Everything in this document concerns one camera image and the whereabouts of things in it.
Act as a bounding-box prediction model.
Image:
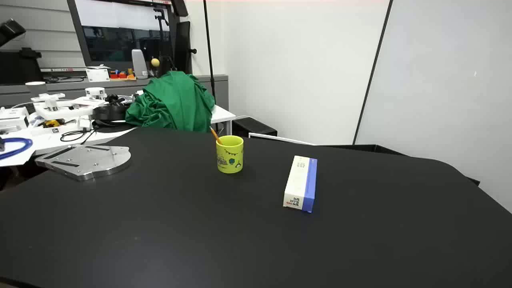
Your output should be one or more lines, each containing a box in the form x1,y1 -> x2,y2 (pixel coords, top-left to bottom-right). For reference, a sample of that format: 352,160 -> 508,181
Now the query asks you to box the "black floor box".
232,115 -> 280,139

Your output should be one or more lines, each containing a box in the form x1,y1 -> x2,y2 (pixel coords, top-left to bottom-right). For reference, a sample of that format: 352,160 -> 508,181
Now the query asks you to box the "yellow-green mug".
214,134 -> 246,176

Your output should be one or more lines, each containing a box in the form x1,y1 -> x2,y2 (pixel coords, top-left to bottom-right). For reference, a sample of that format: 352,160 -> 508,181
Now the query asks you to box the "white side table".
0,91 -> 238,169

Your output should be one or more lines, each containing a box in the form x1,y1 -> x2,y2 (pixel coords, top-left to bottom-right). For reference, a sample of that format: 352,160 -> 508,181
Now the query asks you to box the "white and blue box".
281,153 -> 320,216

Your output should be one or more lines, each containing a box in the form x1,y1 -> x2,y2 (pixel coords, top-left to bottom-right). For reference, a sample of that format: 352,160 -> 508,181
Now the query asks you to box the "green cloth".
123,69 -> 217,134

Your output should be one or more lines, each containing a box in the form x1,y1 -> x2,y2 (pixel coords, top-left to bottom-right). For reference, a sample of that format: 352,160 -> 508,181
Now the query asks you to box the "black stand pole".
201,0 -> 217,101

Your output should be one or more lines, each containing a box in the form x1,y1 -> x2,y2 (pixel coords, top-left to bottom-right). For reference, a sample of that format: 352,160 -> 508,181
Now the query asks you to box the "thin black divider pole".
352,0 -> 395,147

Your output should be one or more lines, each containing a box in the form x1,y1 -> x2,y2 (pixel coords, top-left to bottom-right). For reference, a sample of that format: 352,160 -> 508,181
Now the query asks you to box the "white canister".
129,48 -> 150,81

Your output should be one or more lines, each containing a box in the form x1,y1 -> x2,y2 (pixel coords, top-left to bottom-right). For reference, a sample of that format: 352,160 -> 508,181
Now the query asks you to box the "black computer monitor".
65,0 -> 176,72

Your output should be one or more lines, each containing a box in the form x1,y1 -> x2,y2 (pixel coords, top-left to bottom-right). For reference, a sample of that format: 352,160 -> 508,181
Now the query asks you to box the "silver metal plate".
33,142 -> 134,184

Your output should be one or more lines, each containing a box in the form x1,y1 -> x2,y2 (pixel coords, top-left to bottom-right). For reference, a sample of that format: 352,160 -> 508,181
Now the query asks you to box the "small white box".
83,64 -> 112,83

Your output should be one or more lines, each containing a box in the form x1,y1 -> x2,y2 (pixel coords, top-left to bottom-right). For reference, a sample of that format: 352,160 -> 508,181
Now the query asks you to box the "black bag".
0,46 -> 44,85

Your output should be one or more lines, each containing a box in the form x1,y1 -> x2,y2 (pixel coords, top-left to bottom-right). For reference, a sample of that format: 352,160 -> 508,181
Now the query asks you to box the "thin black cable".
57,126 -> 97,145

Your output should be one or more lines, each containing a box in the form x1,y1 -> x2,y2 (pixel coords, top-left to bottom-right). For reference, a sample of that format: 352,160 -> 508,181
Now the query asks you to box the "blue cable loop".
0,136 -> 35,163

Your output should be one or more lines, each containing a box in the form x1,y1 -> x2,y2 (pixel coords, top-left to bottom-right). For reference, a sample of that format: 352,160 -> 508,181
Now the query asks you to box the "black camera head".
0,17 -> 27,48

